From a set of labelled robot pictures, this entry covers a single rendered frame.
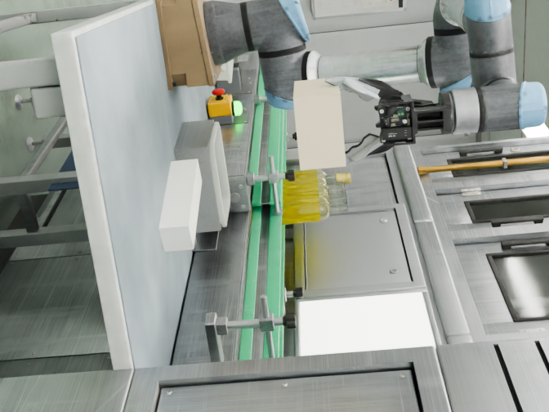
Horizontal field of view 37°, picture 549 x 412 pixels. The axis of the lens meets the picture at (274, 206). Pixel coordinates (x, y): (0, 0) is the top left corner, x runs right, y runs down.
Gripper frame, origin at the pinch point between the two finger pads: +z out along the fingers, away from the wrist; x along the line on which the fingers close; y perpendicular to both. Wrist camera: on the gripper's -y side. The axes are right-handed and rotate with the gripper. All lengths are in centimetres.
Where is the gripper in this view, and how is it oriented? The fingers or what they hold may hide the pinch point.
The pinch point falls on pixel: (328, 121)
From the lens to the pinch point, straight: 139.0
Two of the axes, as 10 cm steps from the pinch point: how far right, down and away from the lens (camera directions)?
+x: 1.0, 9.5, 3.1
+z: -9.9, 0.8, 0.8
